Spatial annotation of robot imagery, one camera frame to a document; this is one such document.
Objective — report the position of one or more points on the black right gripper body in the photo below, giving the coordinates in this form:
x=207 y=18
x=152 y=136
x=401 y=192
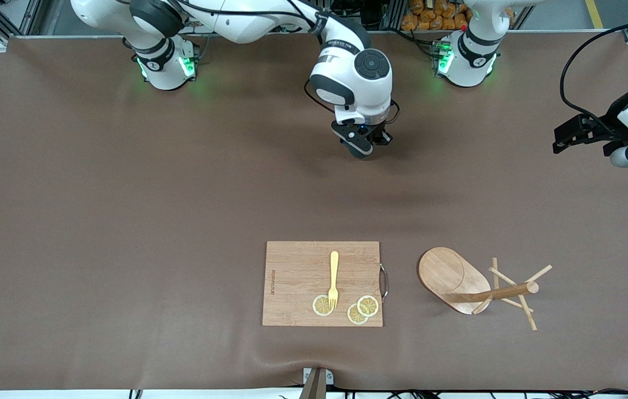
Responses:
x=382 y=134

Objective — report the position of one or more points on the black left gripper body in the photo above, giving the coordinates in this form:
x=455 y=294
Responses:
x=606 y=127

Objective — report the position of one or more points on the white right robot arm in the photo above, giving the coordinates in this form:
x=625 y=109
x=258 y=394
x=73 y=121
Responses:
x=247 y=22

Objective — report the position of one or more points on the wooden mug tree rack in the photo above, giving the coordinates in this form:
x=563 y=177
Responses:
x=449 y=277

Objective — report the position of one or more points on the bag of orange snacks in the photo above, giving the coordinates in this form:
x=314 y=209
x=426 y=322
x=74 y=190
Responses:
x=425 y=16

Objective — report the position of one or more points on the yellow plastic fork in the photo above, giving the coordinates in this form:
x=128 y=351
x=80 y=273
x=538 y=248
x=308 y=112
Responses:
x=334 y=271

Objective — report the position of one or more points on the wooden cutting board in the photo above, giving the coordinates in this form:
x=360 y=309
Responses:
x=297 y=288

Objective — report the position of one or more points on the lemon slice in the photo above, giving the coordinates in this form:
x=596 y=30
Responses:
x=356 y=316
x=369 y=305
x=320 y=306

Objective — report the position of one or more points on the brown table mat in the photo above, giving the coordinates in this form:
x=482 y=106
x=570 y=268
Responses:
x=181 y=221

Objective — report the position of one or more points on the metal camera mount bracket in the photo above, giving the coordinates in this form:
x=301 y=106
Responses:
x=317 y=382

